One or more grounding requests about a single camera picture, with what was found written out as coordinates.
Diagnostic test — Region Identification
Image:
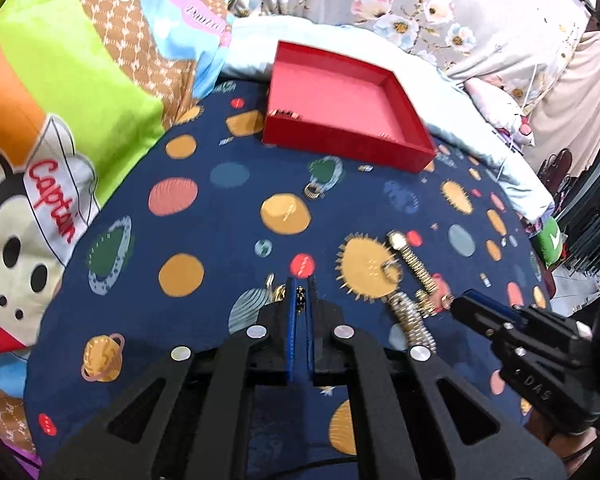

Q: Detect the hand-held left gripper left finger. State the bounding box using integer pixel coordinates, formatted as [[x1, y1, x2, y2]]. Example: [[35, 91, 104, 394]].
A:
[[37, 275, 301, 480]]

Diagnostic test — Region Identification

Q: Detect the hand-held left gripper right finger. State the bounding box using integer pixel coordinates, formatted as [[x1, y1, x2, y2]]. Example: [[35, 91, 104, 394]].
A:
[[305, 275, 568, 480]]

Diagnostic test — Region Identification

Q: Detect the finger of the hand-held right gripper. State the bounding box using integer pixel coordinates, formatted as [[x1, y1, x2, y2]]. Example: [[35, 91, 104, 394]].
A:
[[462, 290, 530, 325], [451, 296, 512, 349]]

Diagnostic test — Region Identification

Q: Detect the dark bead gold bracelet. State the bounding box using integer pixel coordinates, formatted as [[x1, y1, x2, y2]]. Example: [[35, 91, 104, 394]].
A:
[[264, 274, 307, 308]]

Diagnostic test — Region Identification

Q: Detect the pearl bracelet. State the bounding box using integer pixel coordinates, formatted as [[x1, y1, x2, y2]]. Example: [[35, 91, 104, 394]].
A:
[[387, 292, 437, 356]]

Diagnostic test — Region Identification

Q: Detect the gold wrist watch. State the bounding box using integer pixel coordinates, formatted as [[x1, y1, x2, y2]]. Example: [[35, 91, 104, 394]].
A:
[[386, 230, 453, 317]]

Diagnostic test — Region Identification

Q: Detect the red cardboard box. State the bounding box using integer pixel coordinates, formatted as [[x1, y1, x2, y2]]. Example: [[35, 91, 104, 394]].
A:
[[261, 40, 438, 173]]

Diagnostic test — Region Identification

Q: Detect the green cushion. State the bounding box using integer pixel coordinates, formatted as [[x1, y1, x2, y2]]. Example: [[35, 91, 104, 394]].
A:
[[537, 215, 563, 268]]

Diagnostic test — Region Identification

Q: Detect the dark metal chair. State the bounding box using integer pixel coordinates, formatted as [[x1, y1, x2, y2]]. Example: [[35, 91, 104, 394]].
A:
[[537, 147, 600, 311]]

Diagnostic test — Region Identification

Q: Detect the navy planet printed blanket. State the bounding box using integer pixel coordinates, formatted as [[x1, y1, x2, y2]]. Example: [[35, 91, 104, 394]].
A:
[[22, 77, 556, 480]]

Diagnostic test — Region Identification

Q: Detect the light blue blanket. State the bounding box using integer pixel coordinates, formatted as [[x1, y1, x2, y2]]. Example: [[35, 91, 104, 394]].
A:
[[192, 12, 556, 221]]

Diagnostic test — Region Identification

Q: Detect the pink cartoon pillow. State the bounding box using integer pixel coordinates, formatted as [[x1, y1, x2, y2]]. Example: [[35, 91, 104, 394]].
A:
[[465, 77, 536, 148]]

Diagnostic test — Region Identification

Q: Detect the beige cloth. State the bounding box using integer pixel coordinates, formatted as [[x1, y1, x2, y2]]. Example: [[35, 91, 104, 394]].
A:
[[525, 30, 600, 171]]

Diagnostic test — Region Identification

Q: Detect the cartoon monkey printed blanket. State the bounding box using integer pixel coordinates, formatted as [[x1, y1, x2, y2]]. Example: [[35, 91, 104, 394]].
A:
[[0, 0, 241, 466]]

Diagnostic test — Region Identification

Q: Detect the gold ring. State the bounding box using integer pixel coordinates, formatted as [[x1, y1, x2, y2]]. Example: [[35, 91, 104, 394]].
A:
[[380, 259, 405, 284]]

